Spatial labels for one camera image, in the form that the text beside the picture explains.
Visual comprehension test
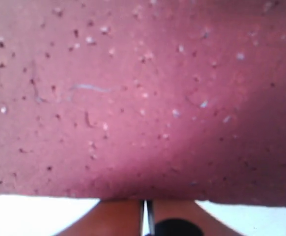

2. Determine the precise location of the red brick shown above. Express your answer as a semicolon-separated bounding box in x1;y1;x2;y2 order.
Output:
0;0;286;207

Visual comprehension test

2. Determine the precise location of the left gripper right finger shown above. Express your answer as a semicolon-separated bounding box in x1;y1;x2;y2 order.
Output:
146;199;239;236

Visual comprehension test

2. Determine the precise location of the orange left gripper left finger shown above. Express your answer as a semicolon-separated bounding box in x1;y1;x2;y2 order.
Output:
56;200;142;236

